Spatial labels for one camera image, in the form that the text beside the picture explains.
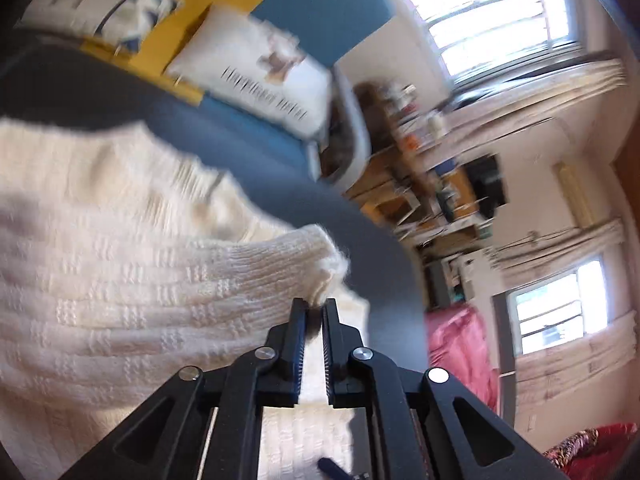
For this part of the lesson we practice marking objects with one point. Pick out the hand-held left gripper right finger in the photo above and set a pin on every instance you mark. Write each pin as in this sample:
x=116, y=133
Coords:
x=327, y=350

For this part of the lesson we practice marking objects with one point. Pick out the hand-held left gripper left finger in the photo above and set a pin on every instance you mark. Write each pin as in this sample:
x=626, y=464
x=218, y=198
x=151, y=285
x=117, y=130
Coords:
x=300, y=350

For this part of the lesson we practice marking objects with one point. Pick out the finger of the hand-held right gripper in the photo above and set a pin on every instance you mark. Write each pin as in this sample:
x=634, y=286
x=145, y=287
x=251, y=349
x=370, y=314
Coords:
x=332, y=467

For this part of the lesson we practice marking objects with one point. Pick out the cream knit sweater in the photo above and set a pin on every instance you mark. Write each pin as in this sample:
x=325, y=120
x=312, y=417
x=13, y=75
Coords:
x=125, y=260

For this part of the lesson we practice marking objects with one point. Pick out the pink quilt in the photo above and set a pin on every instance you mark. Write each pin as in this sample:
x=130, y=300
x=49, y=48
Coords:
x=460, y=345

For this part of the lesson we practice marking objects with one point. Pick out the grey bed headboard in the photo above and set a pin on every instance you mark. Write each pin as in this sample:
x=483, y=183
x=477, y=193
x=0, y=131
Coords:
x=505, y=395

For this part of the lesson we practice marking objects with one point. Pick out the wooden desk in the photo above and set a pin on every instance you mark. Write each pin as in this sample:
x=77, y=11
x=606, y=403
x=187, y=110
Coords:
x=385, y=175

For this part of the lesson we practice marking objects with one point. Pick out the black television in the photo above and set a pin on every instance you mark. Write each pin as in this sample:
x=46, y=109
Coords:
x=487, y=185

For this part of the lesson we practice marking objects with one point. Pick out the small barred window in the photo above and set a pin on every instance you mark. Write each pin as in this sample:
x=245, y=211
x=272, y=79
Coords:
x=555, y=305

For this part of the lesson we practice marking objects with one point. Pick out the beige patterned curtain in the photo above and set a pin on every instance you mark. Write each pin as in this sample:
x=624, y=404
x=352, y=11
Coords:
x=525, y=100
x=570, y=365
x=560, y=245

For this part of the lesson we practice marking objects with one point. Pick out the red patterned blanket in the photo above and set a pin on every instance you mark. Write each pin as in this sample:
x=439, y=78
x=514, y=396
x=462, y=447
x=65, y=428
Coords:
x=595, y=450

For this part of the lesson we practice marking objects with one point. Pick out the white deer print pillow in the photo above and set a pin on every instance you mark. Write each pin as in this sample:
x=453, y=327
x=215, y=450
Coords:
x=235, y=50

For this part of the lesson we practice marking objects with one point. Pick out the grey yellow blue sofa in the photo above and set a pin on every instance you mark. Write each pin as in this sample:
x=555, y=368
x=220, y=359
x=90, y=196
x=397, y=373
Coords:
x=320, y=15

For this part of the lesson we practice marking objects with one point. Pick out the wide barred window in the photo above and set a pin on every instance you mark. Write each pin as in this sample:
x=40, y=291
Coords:
x=490, y=10

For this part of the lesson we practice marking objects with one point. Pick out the geometric print pillow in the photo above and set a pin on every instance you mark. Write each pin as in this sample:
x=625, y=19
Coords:
x=75, y=0

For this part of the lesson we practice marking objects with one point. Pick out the wall air conditioner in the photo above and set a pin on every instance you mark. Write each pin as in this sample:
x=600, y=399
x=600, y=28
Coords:
x=575, y=195

